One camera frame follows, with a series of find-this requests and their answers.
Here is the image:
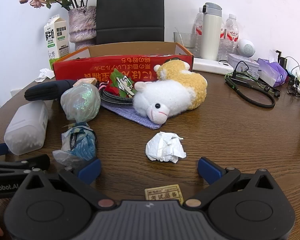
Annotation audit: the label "clear water bottle red label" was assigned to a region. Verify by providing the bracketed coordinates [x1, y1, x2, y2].
[225, 14, 240, 61]
[194, 7, 205, 58]
[218, 20, 227, 61]

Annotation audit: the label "white and yellow plush sheep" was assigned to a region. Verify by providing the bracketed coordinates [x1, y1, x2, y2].
[133, 59, 207, 124]

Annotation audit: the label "red and green wrapper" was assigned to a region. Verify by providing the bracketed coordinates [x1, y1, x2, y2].
[106, 69, 138, 98]

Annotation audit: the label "translucent cotton swab box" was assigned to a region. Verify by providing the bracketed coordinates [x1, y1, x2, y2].
[4, 101, 49, 155]

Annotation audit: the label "black plastic holder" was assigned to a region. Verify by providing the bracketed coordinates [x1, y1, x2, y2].
[276, 51, 288, 67]

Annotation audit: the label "printed tin box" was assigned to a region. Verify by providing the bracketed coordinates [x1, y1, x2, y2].
[227, 53, 260, 79]

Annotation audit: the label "yellow label eraser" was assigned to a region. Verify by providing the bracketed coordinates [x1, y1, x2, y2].
[144, 186, 185, 205]

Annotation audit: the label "purple knitted cloth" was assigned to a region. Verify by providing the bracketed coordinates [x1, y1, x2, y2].
[100, 100, 165, 130]

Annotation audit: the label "glittery clear plastic bag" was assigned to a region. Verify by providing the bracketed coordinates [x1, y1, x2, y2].
[60, 82, 101, 122]

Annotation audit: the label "black neckband earphones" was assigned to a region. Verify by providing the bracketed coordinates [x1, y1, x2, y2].
[224, 74, 281, 109]

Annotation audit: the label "blue white plastic bag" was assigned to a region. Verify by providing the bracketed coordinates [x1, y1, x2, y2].
[52, 122, 97, 167]

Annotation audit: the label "white thermos grey lid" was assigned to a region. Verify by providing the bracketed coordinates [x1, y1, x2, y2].
[200, 2, 222, 61]

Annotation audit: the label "white green milk carton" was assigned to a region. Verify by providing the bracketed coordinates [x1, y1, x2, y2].
[44, 14, 70, 70]

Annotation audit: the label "white round speaker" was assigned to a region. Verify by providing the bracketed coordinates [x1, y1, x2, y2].
[237, 39, 255, 57]

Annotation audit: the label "pale pink sponge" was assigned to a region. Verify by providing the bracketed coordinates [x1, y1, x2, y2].
[73, 78, 97, 87]

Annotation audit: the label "glass stirring rod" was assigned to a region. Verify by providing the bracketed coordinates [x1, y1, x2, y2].
[175, 27, 188, 47]

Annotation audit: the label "black white braided cable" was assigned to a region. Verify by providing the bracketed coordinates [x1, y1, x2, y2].
[100, 89, 135, 107]

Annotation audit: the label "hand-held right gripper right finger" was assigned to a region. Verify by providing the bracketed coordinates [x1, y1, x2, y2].
[184, 157, 282, 209]

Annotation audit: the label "metal hair clip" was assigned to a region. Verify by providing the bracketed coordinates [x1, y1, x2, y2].
[116, 77, 135, 96]

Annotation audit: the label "small crumpled white tissue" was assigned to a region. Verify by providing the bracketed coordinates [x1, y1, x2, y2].
[34, 68, 56, 82]

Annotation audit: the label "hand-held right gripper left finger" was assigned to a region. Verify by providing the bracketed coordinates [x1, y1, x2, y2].
[20, 158, 117, 209]

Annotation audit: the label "red cardboard box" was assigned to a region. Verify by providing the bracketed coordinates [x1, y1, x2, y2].
[52, 42, 194, 82]

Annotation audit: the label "clear glass bowl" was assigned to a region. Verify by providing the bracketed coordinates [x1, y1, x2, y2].
[174, 32, 198, 49]

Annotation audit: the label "white rectangular power bank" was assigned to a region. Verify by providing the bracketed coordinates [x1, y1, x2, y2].
[192, 58, 234, 75]

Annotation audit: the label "purple tissue pack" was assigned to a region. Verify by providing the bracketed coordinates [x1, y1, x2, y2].
[257, 58, 288, 87]

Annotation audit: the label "tangle of thin cables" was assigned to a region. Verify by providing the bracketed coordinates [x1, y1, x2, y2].
[285, 55, 300, 98]

